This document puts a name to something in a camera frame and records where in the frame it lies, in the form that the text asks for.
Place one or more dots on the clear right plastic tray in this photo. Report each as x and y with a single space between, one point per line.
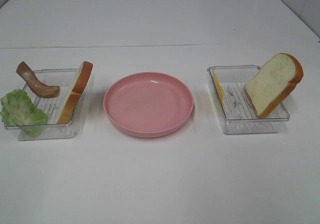
240 115

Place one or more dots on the pink round plate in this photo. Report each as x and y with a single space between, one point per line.
148 104

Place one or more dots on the clear left plastic tray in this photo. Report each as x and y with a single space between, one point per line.
52 107

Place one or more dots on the yellow cheese slice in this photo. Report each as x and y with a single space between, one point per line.
219 94

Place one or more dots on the brown bacon strip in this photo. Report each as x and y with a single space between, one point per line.
37 87

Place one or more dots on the bread slice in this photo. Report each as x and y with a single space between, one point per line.
74 92
273 83

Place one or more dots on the green lettuce leaf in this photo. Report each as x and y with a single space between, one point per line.
19 110

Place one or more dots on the clear plastic tray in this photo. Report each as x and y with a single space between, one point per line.
240 115
52 107

